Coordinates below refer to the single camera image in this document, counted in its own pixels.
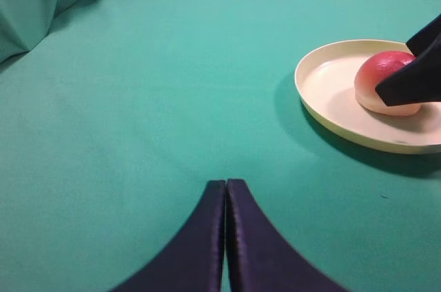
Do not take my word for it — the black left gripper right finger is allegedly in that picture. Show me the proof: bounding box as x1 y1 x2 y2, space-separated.
226 179 345 291

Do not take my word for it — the green table cloth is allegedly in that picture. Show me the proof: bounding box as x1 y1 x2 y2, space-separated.
1 0 440 291

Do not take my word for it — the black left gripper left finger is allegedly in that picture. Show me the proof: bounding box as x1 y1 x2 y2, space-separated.
113 180 226 292

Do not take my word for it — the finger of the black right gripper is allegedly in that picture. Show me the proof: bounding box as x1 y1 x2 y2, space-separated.
406 14 441 56
375 36 440 107

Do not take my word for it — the yellow plastic plate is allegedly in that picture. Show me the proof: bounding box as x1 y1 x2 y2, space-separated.
294 39 440 154

